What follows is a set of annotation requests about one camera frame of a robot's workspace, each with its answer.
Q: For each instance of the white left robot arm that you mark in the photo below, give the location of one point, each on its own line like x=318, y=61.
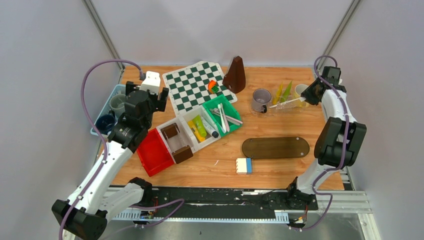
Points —
x=86, y=213

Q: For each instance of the white plastic bin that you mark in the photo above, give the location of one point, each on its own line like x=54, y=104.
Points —
x=178, y=141

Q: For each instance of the dark blue mug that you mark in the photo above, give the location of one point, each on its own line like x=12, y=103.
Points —
x=105, y=123

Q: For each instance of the green white chessboard mat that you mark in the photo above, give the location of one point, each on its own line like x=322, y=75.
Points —
x=188, y=86

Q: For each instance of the purple mug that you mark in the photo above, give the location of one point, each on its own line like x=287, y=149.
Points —
x=262, y=94

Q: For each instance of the cream mug yellow handle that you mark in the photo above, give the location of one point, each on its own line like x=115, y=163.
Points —
x=297, y=94

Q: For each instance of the green plastic bin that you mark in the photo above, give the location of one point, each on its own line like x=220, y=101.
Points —
x=229, y=110

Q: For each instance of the grey mug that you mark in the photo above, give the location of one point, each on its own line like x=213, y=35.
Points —
x=117, y=104

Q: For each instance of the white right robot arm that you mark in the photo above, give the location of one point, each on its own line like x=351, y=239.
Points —
x=340, y=140

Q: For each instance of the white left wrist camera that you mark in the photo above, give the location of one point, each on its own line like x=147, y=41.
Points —
x=151, y=83

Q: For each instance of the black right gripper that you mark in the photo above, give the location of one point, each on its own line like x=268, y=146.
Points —
x=307, y=93

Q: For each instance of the grey toothbrush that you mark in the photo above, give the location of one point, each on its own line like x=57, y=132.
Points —
x=229, y=118

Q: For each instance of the white blue toy brick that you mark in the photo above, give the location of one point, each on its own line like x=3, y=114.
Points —
x=243, y=166

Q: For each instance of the yellow toothpaste tube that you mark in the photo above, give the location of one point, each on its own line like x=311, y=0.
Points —
x=277, y=95
x=195, y=131

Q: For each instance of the dark wooden oval tray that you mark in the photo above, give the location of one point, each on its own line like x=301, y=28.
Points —
x=275, y=147

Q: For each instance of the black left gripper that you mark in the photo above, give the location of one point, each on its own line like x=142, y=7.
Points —
x=159, y=104

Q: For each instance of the green toy block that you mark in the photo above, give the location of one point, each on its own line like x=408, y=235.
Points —
x=215, y=89

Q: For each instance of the white toothbrush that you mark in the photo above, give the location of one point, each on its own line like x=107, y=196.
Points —
x=222, y=118
x=301, y=99

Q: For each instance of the brown wooden block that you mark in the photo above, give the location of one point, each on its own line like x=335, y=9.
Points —
x=182, y=154
x=170, y=131

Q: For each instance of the orange toy block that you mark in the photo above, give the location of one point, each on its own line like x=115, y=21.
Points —
x=211, y=84

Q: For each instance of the light blue perforated basket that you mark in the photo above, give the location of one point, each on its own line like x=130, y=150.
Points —
x=118, y=89

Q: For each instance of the white toothpaste tube black cap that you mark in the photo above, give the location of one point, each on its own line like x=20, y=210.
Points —
x=209, y=128

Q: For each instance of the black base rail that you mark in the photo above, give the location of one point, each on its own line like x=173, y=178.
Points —
x=222, y=203

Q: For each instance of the red plastic bin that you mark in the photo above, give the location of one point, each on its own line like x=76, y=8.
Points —
x=153, y=153

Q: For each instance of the brown wooden metronome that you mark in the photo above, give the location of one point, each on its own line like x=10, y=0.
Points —
x=235, y=77

